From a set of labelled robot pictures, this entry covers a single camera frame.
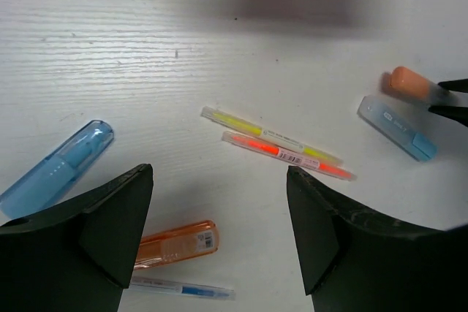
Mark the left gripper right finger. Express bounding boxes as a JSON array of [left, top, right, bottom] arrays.
[[287, 166, 467, 311]]

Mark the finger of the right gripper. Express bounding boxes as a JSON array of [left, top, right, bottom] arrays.
[[438, 79, 468, 93], [428, 105, 468, 126]]

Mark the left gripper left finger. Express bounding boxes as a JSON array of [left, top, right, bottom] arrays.
[[1, 164, 153, 312]]

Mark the blue transparent correction tape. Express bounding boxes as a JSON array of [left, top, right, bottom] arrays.
[[1, 120, 114, 219]]

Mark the orange transparent correction tape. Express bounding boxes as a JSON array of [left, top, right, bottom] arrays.
[[134, 220, 219, 270]]

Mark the orange highlighter pen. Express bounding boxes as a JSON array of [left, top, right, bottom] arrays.
[[222, 132, 357, 181]]

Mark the blue thin pen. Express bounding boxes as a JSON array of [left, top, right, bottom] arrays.
[[129, 276, 235, 300]]

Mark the yellow highlighter pen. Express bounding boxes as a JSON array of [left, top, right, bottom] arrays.
[[200, 107, 343, 166]]

